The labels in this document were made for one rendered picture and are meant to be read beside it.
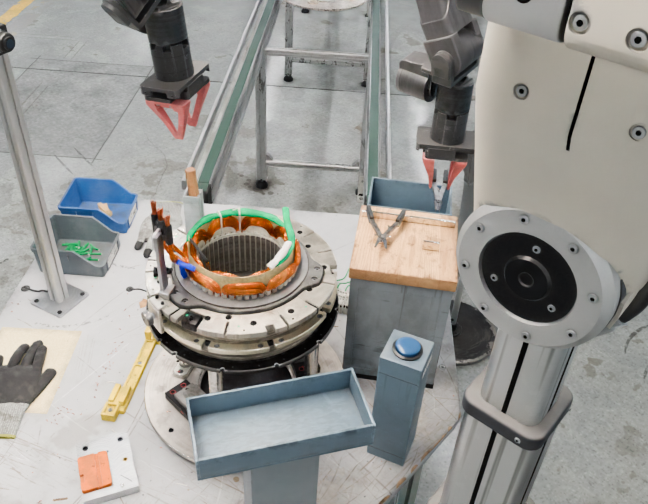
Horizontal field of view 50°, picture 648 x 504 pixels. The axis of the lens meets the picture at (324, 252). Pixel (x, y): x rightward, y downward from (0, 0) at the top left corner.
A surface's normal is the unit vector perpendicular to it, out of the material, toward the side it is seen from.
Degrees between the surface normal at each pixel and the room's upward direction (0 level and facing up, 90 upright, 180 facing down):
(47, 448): 0
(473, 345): 0
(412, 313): 90
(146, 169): 0
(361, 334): 90
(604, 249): 108
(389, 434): 90
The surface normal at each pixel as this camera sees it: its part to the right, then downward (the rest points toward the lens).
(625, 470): 0.04, -0.78
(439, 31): -0.62, 0.58
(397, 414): -0.40, 0.55
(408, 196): -0.15, 0.61
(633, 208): -0.17, 0.80
